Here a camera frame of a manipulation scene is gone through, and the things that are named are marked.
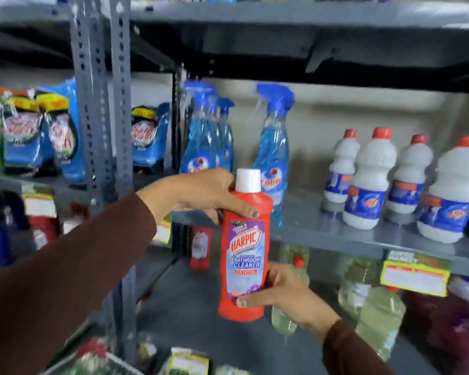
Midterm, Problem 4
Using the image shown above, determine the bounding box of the person's left hand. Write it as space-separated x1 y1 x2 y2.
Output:
136 168 261 227

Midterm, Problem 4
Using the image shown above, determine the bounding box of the person's right hand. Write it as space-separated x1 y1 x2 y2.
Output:
236 262 341 344

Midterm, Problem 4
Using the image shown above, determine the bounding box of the red bathroom cleaner bottle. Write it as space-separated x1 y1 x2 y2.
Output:
218 168 274 323

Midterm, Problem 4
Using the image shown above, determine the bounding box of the person's right forearm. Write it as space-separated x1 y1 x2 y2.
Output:
322 319 396 375

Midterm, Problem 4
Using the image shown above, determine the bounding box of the person's left forearm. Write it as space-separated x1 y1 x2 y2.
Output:
0 193 158 375

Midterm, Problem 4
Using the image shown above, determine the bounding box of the pale green liquid bottle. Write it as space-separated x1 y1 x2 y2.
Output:
271 245 310 336
338 256 382 317
355 286 407 362

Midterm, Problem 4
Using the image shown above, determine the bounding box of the small red cleaner bottle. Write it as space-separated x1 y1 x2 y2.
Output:
190 226 213 271

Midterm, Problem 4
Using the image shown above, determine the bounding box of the blue glass cleaner spray bottle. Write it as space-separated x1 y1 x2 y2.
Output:
179 80 219 174
252 83 295 228
217 97 235 173

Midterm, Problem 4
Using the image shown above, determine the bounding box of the yellow shelf price label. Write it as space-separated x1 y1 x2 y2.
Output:
152 218 173 247
22 193 58 219
167 347 210 375

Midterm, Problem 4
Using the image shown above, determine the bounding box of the white bottle with red cap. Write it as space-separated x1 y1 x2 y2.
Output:
343 127 398 230
385 134 435 215
417 134 469 244
324 129 361 204

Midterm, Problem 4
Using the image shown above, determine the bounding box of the yellow and green price label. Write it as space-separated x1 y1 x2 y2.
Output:
380 250 452 297

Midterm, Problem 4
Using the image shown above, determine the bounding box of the large blue detergent packet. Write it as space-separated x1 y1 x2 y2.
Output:
43 77 87 182

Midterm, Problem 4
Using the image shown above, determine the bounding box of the green and red packet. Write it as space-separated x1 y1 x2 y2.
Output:
63 337 143 375

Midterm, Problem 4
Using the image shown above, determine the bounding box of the grey metal shelving rack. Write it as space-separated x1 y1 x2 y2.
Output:
0 0 176 375
109 0 469 375

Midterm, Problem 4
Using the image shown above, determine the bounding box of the dark purple liquid bottle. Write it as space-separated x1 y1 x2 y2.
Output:
426 275 469 375

